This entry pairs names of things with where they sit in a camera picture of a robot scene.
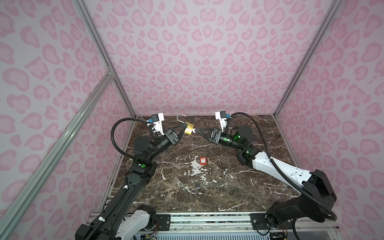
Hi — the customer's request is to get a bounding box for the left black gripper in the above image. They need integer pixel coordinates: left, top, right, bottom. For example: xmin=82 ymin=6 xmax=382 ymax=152
xmin=148 ymin=123 xmax=186 ymax=164

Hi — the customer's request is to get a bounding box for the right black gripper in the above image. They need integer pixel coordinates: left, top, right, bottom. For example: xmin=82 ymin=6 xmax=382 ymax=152
xmin=197 ymin=128 xmax=245 ymax=152

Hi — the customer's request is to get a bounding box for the brass padlock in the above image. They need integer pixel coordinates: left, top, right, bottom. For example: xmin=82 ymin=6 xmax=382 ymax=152
xmin=177 ymin=114 xmax=195 ymax=135

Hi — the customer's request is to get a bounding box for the red padlock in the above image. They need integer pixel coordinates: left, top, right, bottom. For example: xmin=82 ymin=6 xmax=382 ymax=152
xmin=200 ymin=153 xmax=208 ymax=166

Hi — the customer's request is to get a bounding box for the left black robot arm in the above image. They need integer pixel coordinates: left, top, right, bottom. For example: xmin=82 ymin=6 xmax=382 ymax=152
xmin=75 ymin=124 xmax=187 ymax=240

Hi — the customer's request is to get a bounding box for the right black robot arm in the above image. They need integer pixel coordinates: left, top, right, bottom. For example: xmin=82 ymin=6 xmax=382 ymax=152
xmin=196 ymin=126 xmax=337 ymax=229

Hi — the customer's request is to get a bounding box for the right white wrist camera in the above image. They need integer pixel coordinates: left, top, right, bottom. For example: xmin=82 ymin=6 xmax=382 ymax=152
xmin=215 ymin=111 xmax=231 ymax=132

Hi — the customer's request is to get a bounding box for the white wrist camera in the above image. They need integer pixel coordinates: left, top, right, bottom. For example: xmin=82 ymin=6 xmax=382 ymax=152
xmin=147 ymin=113 xmax=165 ymax=136
xmin=215 ymin=111 xmax=231 ymax=132

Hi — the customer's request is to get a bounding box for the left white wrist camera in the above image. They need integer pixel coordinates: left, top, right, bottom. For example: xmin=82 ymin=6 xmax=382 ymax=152
xmin=147 ymin=113 xmax=165 ymax=136

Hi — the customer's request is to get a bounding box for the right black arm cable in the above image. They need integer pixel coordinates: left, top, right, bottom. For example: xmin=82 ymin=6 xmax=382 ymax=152
xmin=227 ymin=112 xmax=338 ymax=221

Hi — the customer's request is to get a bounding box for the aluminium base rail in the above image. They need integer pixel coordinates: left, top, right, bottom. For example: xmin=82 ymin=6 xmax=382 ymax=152
xmin=157 ymin=212 xmax=341 ymax=235

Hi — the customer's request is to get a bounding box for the diagonal aluminium frame strut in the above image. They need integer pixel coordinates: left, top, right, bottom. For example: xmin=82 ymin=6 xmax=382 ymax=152
xmin=1 ymin=72 xmax=114 ymax=240

